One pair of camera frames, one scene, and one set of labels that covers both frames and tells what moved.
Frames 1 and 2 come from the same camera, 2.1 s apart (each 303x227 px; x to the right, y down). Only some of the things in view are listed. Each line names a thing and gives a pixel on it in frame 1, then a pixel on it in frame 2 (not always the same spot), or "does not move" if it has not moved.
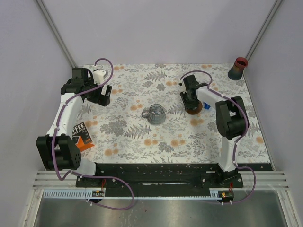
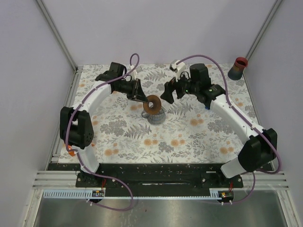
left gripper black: x=101 y=99 → x=137 y=93
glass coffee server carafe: x=155 y=115 does not move
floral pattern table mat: x=145 y=122 does not move
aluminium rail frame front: x=257 y=179 does not move
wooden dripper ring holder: x=195 y=111 → x=157 y=105
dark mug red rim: x=236 y=72 does not move
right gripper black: x=186 y=105 → x=170 y=87
